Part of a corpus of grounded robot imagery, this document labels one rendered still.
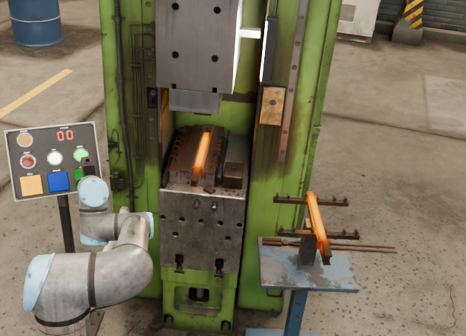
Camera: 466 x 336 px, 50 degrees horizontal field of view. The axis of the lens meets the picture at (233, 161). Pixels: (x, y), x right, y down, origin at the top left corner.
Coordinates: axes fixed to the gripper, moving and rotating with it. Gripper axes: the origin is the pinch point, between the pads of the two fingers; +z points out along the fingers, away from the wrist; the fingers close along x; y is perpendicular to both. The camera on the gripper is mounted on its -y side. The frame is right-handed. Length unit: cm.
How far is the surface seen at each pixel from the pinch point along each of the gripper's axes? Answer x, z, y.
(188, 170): 42.4, 10.0, 3.4
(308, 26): 88, -25, -49
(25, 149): -21.0, 11.2, -13.5
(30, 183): -21.0, 10.2, 0.1
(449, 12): 528, 367, -132
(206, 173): 50, 7, 6
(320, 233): 79, -35, 30
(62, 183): -9.1, 10.3, 1.6
